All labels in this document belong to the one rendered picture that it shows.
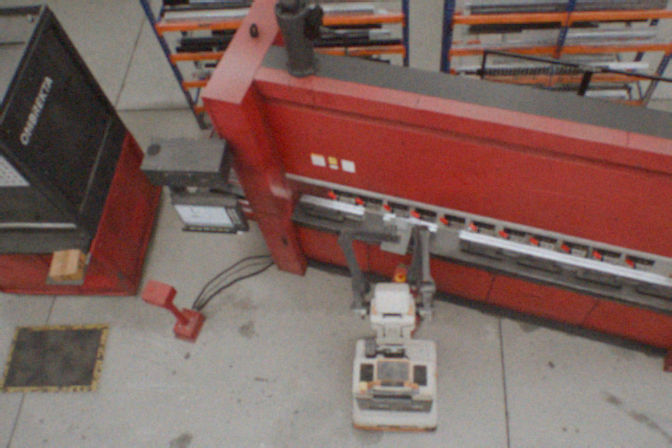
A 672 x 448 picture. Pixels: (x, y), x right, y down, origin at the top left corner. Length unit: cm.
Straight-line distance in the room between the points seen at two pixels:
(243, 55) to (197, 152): 64
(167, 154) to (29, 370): 277
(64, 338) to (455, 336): 341
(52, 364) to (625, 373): 475
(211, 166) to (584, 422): 332
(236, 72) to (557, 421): 343
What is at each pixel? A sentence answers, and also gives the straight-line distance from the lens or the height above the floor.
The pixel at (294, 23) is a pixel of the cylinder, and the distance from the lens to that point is 316.
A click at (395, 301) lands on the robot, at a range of 364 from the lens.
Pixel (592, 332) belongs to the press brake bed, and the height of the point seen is 5.
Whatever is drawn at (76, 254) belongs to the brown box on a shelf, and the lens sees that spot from 472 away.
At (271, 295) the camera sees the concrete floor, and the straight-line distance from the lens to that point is 526.
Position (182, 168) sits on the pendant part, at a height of 195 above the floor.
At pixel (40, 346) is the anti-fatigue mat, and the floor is 1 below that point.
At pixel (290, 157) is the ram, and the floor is 155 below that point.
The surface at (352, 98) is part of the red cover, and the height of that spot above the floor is 228.
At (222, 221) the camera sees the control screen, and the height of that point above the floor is 138.
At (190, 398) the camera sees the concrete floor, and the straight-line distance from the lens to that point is 515.
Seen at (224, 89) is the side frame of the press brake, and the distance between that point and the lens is 347.
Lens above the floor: 472
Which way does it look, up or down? 60 degrees down
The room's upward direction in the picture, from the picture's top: 12 degrees counter-clockwise
